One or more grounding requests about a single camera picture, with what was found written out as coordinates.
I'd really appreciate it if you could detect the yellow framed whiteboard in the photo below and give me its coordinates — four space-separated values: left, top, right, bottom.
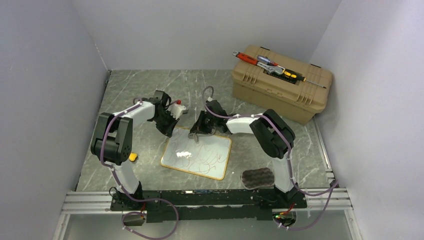
160 127 232 181

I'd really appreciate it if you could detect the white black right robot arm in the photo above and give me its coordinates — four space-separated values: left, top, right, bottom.
188 100 297 208

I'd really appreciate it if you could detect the dark wavy foam sponge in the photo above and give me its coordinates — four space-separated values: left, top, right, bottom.
240 167 275 190

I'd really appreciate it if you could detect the blue red screwdriver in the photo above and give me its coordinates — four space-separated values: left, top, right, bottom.
257 55 280 67

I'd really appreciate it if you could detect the yellow black sponge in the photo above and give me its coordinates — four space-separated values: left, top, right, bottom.
128 152 138 162

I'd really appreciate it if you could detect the yellow black screwdriver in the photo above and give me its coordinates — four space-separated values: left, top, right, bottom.
282 68 327 89

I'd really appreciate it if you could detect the red handled adjustable wrench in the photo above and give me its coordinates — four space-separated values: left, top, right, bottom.
232 51 285 75

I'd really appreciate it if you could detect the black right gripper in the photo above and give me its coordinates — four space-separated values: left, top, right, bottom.
191 111 218 135

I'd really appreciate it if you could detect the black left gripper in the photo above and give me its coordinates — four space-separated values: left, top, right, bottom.
152 111 180 139

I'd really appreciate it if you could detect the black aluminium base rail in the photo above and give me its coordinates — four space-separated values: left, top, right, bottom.
61 188 354 223

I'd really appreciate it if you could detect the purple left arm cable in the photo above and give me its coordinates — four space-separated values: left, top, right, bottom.
99 97 180 240

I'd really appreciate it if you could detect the tan plastic toolbox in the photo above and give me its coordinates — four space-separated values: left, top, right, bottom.
231 45 334 125

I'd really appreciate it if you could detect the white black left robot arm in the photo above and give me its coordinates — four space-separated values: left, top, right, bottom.
90 90 187 210

